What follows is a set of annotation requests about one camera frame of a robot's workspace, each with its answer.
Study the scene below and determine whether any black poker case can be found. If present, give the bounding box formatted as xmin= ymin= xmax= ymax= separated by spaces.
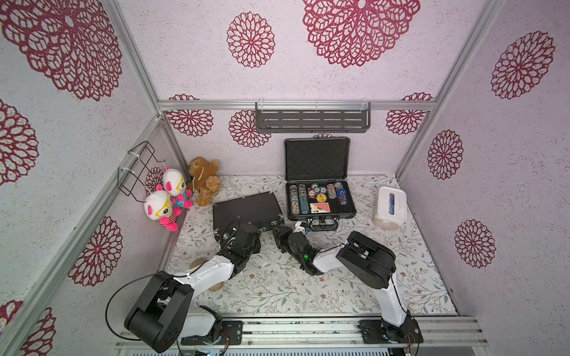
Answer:
xmin=212 ymin=191 xmax=284 ymax=237

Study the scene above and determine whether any grey poker case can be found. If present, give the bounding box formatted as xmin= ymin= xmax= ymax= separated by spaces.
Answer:
xmin=284 ymin=136 xmax=356 ymax=231

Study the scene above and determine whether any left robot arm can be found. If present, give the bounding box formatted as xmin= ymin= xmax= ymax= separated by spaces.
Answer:
xmin=124 ymin=222 xmax=261 ymax=352

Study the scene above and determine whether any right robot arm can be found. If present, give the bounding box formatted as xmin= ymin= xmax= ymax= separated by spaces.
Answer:
xmin=273 ymin=222 xmax=424 ymax=345

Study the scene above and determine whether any brown teddy bear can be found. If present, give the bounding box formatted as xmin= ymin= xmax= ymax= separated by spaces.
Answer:
xmin=189 ymin=157 xmax=221 ymax=207

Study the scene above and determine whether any upper pink white plush doll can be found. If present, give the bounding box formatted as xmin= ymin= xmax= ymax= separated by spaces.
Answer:
xmin=162 ymin=168 xmax=193 ymax=209

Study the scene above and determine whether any pink white plush doll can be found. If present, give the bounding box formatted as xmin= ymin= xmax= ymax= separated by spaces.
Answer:
xmin=162 ymin=168 xmax=193 ymax=209
xmin=143 ymin=190 xmax=182 ymax=232

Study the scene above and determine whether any lower pink white plush doll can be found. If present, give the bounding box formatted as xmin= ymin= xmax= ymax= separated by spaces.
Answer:
xmin=143 ymin=190 xmax=182 ymax=232

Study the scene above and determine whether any floral table mat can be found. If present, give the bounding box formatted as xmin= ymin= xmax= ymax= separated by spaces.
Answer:
xmin=167 ymin=175 xmax=457 ymax=315

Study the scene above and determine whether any white tissue box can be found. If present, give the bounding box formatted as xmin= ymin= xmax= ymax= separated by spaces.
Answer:
xmin=372 ymin=186 xmax=408 ymax=231

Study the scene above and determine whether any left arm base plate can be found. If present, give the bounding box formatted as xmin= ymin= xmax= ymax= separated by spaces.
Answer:
xmin=180 ymin=320 xmax=243 ymax=347

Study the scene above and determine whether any aluminium mounting rail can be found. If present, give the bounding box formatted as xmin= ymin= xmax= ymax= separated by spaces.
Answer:
xmin=224 ymin=314 xmax=488 ymax=349

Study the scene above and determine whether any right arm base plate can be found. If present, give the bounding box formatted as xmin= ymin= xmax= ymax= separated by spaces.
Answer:
xmin=358 ymin=317 xmax=424 ymax=345

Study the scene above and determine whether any black wire wall basket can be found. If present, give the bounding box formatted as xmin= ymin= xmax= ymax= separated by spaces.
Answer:
xmin=116 ymin=140 xmax=166 ymax=203

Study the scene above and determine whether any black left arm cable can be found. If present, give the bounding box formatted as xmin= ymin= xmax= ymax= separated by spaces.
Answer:
xmin=104 ymin=271 xmax=179 ymax=343

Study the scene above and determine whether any grey metal wall shelf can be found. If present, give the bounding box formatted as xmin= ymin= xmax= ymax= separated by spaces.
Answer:
xmin=255 ymin=102 xmax=371 ymax=134

